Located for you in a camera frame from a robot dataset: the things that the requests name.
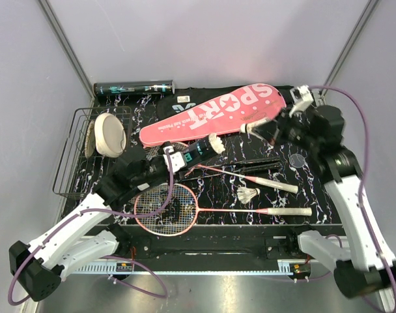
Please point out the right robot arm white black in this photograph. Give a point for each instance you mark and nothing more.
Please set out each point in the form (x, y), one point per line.
(369, 265)

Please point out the pink badminton racket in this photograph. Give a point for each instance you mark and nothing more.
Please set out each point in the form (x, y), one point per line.
(169, 213)
(152, 151)

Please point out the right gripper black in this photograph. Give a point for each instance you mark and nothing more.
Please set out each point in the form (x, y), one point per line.
(281, 122)

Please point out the black racket upper handle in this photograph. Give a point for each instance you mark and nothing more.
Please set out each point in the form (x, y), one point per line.
(257, 161)

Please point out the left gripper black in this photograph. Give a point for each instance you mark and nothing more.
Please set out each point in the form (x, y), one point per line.
(165, 178)

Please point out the pink racket cover bag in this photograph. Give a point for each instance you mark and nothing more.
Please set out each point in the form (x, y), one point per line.
(224, 114)

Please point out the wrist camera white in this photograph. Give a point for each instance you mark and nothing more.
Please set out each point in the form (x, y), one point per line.
(302, 98)
(174, 160)

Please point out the black wire basket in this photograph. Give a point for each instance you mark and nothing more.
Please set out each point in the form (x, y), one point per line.
(80, 167)

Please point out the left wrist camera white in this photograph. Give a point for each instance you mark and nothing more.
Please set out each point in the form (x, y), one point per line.
(174, 160)

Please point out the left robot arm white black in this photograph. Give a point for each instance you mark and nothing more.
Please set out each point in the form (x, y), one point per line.
(42, 264)

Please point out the white shuttlecock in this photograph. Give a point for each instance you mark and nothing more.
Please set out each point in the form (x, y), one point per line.
(216, 143)
(245, 195)
(250, 127)

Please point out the black teal shuttlecock tube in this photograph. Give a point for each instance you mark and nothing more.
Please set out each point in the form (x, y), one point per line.
(163, 87)

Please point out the black racket bag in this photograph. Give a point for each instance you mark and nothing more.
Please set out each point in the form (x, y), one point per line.
(184, 99)

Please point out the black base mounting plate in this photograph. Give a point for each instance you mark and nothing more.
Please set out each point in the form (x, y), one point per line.
(147, 247)

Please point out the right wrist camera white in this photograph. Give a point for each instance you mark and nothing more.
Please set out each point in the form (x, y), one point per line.
(302, 98)

